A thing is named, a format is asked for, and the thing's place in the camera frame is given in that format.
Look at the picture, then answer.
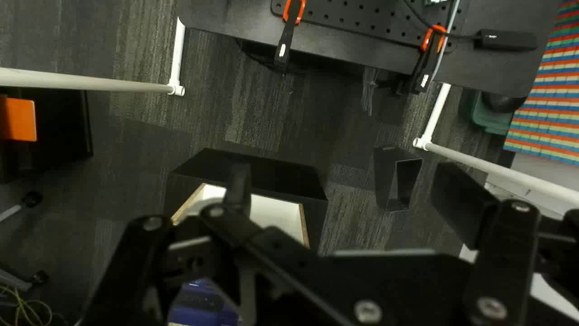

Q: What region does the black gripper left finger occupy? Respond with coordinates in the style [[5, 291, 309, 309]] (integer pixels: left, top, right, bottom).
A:
[[81, 161, 268, 326]]

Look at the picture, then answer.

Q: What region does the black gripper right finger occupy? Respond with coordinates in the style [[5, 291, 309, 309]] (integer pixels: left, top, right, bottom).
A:
[[429, 161, 543, 326]]

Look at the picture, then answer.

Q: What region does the long white horizontal pipe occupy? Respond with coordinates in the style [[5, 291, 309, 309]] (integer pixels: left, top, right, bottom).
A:
[[411, 135, 579, 206], [0, 65, 186, 97]]

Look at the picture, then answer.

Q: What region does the black tipped tripod leg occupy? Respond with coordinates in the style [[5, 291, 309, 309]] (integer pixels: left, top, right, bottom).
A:
[[0, 188, 45, 224]]

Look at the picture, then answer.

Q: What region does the green round container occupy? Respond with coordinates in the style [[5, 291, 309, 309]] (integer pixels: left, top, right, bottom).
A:
[[459, 88, 516, 137]]

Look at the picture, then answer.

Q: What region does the black flat case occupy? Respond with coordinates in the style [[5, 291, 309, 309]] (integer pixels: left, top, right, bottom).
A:
[[0, 88, 94, 184]]

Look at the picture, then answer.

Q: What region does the white upright pipe leg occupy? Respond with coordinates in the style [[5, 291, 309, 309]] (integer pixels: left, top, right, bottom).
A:
[[420, 81, 452, 146], [168, 16, 188, 92]]

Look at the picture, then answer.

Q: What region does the colourful striped curtain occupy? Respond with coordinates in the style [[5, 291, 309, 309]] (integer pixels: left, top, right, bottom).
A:
[[501, 0, 579, 166]]

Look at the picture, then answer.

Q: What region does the orange box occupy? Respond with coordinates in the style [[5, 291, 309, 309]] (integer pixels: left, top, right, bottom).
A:
[[0, 95, 40, 144]]

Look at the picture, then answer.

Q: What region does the black pegboard table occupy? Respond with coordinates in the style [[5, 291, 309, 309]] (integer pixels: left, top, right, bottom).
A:
[[177, 0, 559, 97]]

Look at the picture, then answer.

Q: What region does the yellow cable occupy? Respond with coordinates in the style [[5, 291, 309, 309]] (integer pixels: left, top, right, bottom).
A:
[[0, 282, 58, 326]]

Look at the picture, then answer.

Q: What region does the orange handled bar clamp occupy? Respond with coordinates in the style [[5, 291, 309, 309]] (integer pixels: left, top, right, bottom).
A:
[[273, 0, 309, 65], [411, 23, 452, 93]]

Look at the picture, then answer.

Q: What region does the light blue cable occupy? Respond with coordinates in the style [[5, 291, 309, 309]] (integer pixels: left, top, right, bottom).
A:
[[432, 0, 463, 72]]

